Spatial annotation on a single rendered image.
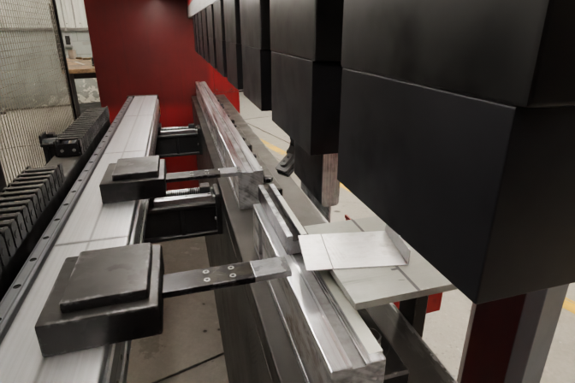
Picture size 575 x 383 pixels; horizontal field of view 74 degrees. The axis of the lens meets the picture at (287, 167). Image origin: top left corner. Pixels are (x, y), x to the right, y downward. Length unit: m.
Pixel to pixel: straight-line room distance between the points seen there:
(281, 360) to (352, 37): 0.42
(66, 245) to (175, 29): 2.03
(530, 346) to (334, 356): 0.80
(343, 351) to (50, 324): 0.28
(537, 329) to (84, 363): 0.98
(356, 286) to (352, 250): 0.08
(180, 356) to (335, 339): 1.42
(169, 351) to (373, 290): 1.46
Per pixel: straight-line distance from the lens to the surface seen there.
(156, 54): 2.55
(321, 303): 0.49
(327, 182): 0.40
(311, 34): 0.32
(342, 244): 0.54
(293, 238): 0.57
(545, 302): 1.11
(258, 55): 0.52
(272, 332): 0.59
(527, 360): 1.20
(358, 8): 0.25
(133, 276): 0.45
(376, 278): 0.49
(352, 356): 0.44
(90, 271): 0.47
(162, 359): 1.84
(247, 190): 0.91
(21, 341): 0.50
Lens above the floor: 1.28
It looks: 20 degrees down
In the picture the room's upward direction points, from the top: straight up
